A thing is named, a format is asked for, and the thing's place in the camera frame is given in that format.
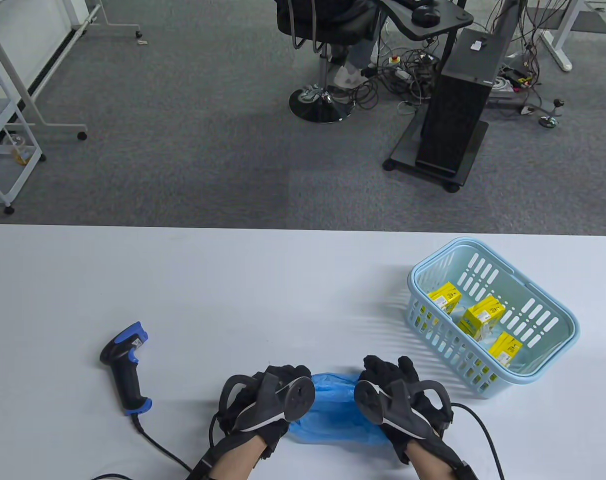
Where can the black computer tower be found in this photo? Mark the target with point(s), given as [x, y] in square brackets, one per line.
[458, 100]

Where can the white shelf cart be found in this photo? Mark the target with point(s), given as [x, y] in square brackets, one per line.
[2, 175]

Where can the white desk leg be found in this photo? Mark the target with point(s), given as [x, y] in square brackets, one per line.
[558, 50]

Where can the dark grey left hand controller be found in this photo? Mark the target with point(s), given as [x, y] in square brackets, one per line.
[297, 400]

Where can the small white adapter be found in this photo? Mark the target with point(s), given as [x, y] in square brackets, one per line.
[477, 44]

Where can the yellow chrysanthemum tea package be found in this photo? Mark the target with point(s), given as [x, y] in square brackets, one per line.
[505, 347]
[445, 295]
[483, 315]

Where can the person's left forearm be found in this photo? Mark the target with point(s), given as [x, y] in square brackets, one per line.
[232, 457]

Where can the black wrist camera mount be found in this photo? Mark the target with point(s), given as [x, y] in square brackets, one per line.
[200, 467]
[465, 470]

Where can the person's right hand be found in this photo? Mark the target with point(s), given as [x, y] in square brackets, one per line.
[388, 367]

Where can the dark grey hand controller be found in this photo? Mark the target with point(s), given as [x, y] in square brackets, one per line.
[370, 402]
[297, 400]

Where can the small clear container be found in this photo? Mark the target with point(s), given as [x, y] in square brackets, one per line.
[20, 150]

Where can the small black tripod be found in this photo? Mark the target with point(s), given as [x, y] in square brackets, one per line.
[549, 120]

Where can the whiteboard on white stand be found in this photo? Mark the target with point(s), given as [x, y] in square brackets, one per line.
[12, 30]

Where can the dark floor mat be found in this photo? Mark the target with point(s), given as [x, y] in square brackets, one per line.
[590, 21]

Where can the black desk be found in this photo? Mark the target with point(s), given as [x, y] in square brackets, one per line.
[455, 20]

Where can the black computer mouse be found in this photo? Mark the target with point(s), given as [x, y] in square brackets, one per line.
[425, 15]

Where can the light blue plastic basket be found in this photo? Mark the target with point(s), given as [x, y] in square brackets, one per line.
[533, 360]

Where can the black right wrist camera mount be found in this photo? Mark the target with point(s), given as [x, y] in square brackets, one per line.
[465, 470]

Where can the dark grey right hand controller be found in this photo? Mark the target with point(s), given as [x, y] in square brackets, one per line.
[370, 402]

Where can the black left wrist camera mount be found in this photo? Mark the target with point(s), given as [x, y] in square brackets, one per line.
[200, 467]

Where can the blue plastic bag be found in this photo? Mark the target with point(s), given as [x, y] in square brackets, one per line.
[333, 410]

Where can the person's left hand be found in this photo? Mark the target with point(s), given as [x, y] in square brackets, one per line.
[262, 440]

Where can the black office chair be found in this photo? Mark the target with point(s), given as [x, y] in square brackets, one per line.
[318, 107]

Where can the black and blue barcode scanner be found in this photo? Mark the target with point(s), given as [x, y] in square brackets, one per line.
[127, 380]

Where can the white power strip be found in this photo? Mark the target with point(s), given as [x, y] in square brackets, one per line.
[502, 84]

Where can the black wheeled stand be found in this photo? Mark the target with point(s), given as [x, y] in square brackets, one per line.
[405, 145]

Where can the person's right forearm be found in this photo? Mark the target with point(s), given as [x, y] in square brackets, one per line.
[433, 462]

